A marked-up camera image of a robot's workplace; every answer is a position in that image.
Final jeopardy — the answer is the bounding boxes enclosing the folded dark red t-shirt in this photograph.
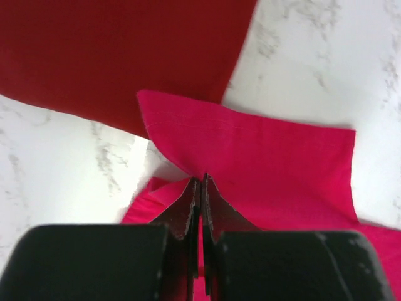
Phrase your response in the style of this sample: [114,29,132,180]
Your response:
[1,1,256,137]

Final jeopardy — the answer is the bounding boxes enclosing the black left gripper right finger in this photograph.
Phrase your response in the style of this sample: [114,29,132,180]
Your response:
[202,175,396,300]

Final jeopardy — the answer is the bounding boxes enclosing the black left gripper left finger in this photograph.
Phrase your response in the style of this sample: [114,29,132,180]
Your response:
[1,178,201,300]

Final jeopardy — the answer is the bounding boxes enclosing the magenta t-shirt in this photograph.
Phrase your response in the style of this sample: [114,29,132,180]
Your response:
[122,90,400,300]

